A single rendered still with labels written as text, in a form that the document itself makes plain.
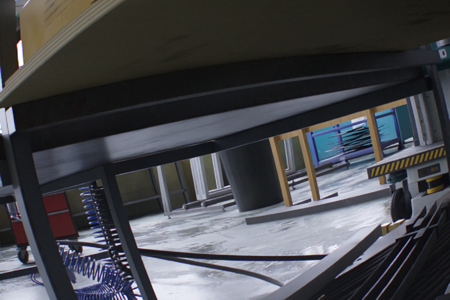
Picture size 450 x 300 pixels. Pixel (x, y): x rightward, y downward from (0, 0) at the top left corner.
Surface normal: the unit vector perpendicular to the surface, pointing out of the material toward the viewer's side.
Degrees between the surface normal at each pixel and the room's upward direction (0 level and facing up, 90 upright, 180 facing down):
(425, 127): 90
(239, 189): 94
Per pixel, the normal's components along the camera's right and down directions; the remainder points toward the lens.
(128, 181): 0.65, -0.20
